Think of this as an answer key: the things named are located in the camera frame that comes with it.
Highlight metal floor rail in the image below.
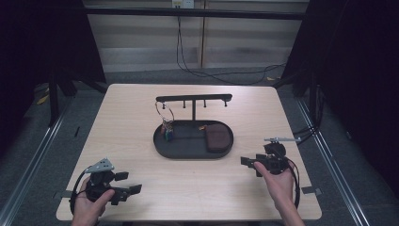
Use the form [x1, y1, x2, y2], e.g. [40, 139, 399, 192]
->
[295, 96, 370, 226]
[0, 102, 73, 226]

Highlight long black wall cable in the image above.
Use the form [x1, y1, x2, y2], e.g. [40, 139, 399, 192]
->
[175, 15, 287, 87]

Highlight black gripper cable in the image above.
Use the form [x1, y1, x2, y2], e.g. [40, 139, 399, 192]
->
[69, 168, 92, 218]
[283, 157, 302, 210]

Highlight black key holder with tray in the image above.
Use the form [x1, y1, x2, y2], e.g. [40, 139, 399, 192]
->
[152, 93, 235, 160]

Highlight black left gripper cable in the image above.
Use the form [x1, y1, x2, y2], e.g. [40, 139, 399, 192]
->
[69, 168, 92, 218]

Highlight person's left hand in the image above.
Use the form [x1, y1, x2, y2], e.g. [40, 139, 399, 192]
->
[71, 177, 116, 226]

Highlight person's right hand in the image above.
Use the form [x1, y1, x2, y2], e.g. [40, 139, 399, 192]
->
[253, 160, 296, 211]

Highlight black stand post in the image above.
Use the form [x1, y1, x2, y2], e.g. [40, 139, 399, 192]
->
[47, 73, 61, 128]

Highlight black curtain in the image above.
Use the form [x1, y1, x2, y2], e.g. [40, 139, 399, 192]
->
[280, 0, 399, 197]
[0, 0, 107, 154]

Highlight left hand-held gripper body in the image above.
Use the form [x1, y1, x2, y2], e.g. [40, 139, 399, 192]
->
[84, 157, 130, 206]

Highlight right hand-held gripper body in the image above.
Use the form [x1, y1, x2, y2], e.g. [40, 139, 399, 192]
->
[255, 136, 302, 176]

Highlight bundle of black cables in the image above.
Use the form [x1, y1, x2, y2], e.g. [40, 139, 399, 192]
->
[292, 84, 326, 146]

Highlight brown zip pouch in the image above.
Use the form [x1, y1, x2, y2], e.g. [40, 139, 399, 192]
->
[204, 122, 231, 154]

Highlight white wall socket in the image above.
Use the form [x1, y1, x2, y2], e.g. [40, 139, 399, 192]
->
[171, 0, 196, 9]

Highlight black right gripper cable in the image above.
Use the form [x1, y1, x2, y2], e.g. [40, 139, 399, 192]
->
[283, 157, 302, 210]

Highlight black horizontal frame bar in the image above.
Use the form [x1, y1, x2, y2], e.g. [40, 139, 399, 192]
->
[84, 7, 311, 21]

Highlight key ring with coloured tags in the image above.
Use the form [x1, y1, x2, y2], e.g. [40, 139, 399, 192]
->
[154, 100, 176, 142]

